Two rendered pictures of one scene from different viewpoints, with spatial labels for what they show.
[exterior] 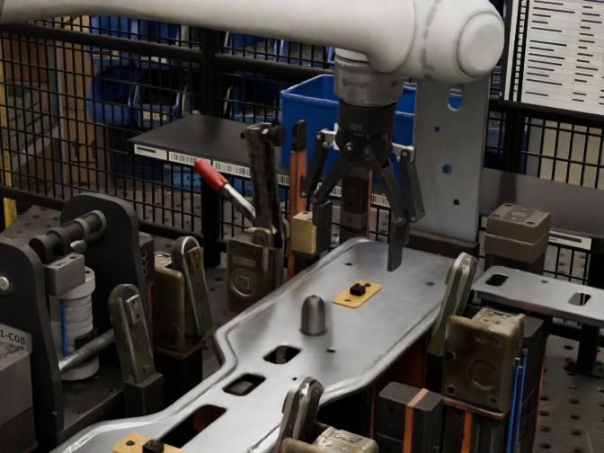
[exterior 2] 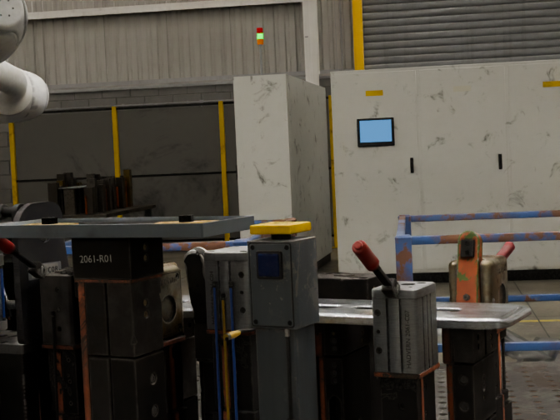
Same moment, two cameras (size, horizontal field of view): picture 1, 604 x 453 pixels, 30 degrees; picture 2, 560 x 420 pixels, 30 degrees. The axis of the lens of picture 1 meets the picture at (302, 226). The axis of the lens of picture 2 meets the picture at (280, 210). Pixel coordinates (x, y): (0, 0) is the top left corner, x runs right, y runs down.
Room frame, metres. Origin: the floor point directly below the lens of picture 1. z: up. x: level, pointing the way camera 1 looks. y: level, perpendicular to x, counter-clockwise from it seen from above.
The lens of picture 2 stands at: (0.77, 2.02, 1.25)
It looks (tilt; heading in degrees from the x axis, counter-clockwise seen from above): 3 degrees down; 269
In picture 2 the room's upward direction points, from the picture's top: 3 degrees counter-clockwise
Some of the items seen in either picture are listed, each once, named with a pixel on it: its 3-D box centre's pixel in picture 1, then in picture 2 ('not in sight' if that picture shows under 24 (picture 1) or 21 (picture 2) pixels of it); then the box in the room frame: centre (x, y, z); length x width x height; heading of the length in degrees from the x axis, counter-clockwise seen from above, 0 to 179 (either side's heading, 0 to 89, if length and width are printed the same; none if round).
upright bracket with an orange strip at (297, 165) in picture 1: (295, 279); not in sight; (1.57, 0.01, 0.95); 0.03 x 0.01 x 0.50; 151
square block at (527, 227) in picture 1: (508, 321); not in sight; (1.58, -0.33, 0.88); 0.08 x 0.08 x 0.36; 61
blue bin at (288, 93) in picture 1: (377, 131); not in sight; (1.88, -0.13, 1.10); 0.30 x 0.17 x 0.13; 62
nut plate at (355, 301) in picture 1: (357, 290); not in sight; (1.41, -0.08, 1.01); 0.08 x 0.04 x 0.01; 151
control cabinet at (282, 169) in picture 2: not in sight; (285, 157); (0.42, -8.97, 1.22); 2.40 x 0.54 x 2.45; 77
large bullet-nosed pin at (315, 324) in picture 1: (313, 317); not in sight; (1.30, -0.02, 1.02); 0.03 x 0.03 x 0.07
